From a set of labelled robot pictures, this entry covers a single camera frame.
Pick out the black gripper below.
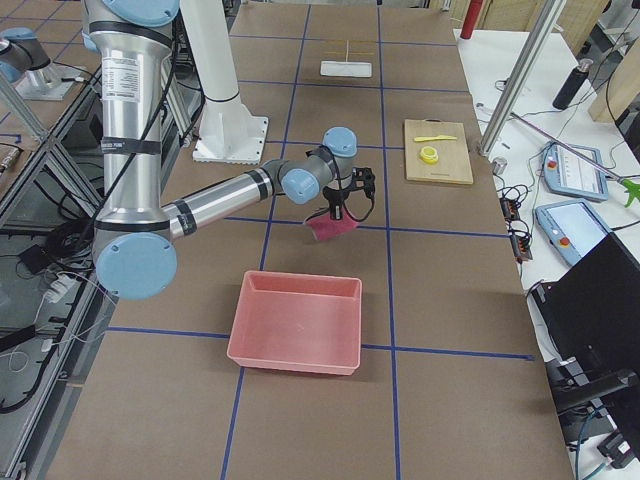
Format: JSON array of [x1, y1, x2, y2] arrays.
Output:
[[322, 186, 350, 220]]

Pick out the pink cloth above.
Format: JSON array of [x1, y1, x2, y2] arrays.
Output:
[[303, 209, 359, 241]]

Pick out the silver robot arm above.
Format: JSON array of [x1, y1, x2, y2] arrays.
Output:
[[83, 1, 357, 300]]

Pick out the black water bottle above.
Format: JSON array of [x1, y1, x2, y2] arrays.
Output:
[[552, 58, 593, 110]]

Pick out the yellow lemon slice toy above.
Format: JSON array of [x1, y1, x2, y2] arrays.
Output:
[[419, 146, 439, 165]]

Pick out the wooden cutting board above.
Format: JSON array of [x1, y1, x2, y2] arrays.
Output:
[[404, 119, 474, 185]]

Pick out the pink plastic bin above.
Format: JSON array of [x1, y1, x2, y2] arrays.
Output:
[[227, 271, 362, 375]]

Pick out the yellow plastic knife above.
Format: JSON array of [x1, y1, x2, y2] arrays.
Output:
[[413, 134, 458, 143]]

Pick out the white rack tray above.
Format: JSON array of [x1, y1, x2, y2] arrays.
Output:
[[320, 60, 372, 78]]

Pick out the small silver metal cylinder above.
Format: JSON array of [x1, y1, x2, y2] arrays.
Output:
[[491, 157, 508, 176]]

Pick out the red cylinder object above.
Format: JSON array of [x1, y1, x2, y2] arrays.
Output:
[[460, 0, 484, 40]]

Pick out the teach pendant tablet far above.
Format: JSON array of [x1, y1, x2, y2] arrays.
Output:
[[543, 142, 609, 202]]

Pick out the teach pendant tablet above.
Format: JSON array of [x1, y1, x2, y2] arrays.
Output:
[[534, 199, 612, 266], [543, 142, 609, 202]]

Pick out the teach pendant tablet near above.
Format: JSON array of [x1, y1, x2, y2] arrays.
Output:
[[534, 199, 612, 266]]

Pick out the black monitor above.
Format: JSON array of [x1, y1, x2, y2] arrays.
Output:
[[532, 233, 639, 430]]

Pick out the metal reacher grabber stick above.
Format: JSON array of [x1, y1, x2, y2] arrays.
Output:
[[510, 112, 640, 207]]

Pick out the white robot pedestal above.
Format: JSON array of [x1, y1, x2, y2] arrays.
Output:
[[180, 0, 269, 165]]

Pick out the aluminium frame post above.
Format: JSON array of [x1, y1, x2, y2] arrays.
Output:
[[478, 0, 566, 157]]

